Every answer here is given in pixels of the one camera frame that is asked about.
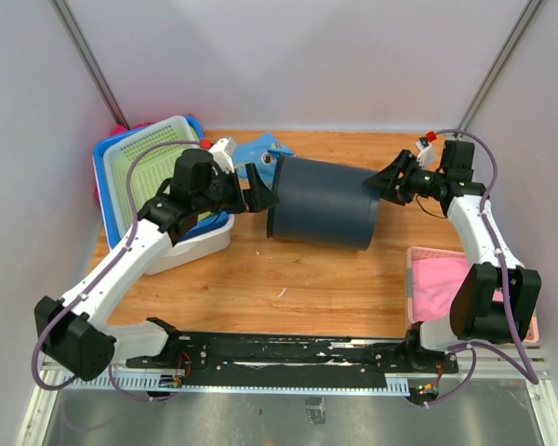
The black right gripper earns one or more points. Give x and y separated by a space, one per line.
386 180

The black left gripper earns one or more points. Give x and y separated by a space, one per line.
258 198

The large dark blue cylindrical container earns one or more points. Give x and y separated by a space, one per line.
323 203

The white perforated plastic basket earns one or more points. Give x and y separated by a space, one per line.
139 158

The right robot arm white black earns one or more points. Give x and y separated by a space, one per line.
495 303

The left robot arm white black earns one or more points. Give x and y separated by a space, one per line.
73 330

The blue printed cloth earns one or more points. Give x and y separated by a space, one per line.
264 153

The green plastic basin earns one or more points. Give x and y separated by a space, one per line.
208 219

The pink perforated basket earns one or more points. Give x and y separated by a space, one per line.
439 334

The white plastic tub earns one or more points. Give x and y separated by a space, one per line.
197 243

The pink towel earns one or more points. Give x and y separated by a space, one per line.
435 283

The blue plastic bin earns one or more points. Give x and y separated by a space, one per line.
112 230

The magenta object behind bins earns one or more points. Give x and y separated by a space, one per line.
96 195

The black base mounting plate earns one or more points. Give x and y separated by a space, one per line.
277 362

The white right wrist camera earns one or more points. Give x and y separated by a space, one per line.
426 152

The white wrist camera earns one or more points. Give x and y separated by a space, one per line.
426 152
222 152

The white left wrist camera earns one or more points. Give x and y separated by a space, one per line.
222 152

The white slotted cable duct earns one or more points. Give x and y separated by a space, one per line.
157 382

